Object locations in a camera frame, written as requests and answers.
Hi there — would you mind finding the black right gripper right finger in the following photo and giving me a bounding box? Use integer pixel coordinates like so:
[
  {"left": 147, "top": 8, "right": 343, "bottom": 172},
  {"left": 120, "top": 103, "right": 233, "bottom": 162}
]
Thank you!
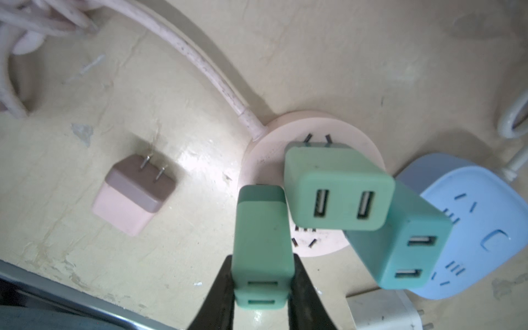
[{"left": 288, "top": 254, "right": 336, "bottom": 330}]

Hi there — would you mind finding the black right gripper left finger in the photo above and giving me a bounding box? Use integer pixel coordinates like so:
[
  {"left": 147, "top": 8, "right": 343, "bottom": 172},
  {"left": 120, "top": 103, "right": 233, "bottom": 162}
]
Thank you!
[{"left": 187, "top": 255, "right": 235, "bottom": 330}]

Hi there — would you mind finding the teal plug adapter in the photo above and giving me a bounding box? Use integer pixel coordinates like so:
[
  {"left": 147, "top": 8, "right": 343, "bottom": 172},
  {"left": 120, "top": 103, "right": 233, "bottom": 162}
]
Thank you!
[{"left": 345, "top": 181, "right": 453, "bottom": 290}]

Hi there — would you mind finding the mint green plug adapter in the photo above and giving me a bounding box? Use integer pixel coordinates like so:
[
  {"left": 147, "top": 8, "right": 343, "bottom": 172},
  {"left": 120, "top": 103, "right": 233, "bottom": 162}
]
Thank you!
[{"left": 283, "top": 142, "right": 395, "bottom": 231}]

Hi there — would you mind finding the pink plug adapter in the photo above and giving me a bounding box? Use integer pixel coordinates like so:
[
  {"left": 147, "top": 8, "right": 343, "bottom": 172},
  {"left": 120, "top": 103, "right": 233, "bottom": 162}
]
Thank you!
[{"left": 92, "top": 154, "right": 176, "bottom": 237}]

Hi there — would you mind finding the white square adapter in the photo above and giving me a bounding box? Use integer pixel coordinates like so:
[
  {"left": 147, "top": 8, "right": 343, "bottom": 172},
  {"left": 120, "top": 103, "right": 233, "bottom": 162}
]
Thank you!
[{"left": 346, "top": 289, "right": 435, "bottom": 330}]

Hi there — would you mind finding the pink round power strip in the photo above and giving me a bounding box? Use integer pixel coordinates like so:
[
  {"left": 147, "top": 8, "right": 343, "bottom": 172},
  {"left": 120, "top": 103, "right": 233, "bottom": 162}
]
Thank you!
[{"left": 238, "top": 111, "right": 385, "bottom": 258}]

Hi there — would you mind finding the blue square power strip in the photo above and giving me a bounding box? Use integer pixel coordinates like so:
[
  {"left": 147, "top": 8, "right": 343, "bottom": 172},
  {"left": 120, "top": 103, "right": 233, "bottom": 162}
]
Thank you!
[{"left": 396, "top": 153, "right": 527, "bottom": 300}]

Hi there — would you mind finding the white power strip cable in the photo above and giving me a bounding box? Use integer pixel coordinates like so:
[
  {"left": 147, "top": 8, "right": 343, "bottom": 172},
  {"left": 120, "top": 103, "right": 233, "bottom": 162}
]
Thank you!
[{"left": 494, "top": 88, "right": 528, "bottom": 182}]

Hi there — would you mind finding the pink power strip cable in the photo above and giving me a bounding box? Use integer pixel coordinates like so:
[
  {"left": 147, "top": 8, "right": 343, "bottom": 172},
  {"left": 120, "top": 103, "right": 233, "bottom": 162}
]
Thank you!
[{"left": 0, "top": 0, "right": 267, "bottom": 141}]

